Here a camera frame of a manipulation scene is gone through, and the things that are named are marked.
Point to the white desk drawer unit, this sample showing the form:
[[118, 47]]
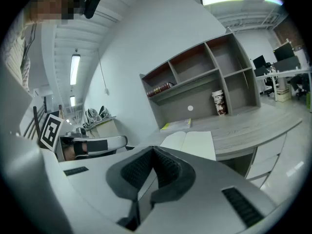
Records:
[[268, 152]]

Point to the black office chair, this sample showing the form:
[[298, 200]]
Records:
[[298, 82], [268, 82]]

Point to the yellow and white book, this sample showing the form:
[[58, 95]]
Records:
[[178, 125]]

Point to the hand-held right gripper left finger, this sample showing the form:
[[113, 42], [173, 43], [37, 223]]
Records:
[[92, 179]]

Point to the white office desk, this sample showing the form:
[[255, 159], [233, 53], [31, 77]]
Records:
[[282, 74]]

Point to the red hardcover book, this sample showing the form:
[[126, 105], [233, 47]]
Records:
[[159, 89]]

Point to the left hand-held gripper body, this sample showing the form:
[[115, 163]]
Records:
[[51, 131]]

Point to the dark wooden chair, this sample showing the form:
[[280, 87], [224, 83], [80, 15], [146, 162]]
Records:
[[36, 121]]

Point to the black head-worn camera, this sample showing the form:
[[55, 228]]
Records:
[[92, 5]]

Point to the beige side table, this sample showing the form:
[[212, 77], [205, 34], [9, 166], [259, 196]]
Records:
[[107, 128]]

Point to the blue-covered notebook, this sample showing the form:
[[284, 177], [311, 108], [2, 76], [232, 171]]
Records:
[[197, 142]]

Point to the striped shirt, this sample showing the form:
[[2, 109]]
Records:
[[15, 55]]

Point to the black computer monitor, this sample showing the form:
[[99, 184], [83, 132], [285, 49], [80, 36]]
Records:
[[284, 52], [259, 61]]

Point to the person's head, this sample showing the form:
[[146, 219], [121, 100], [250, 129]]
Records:
[[51, 6]]

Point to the grey desk divider panel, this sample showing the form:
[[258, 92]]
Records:
[[286, 64]]

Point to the row of grey devices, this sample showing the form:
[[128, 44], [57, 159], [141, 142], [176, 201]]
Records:
[[92, 114]]

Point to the grey wooden shelf unit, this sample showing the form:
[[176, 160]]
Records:
[[202, 95]]

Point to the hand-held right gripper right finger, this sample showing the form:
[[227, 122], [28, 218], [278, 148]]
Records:
[[200, 199]]

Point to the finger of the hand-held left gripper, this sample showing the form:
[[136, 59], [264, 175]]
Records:
[[114, 141]]

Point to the white round sticker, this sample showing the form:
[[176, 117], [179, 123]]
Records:
[[190, 108]]

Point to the white red patterned cup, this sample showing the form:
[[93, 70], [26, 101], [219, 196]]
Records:
[[219, 102]]

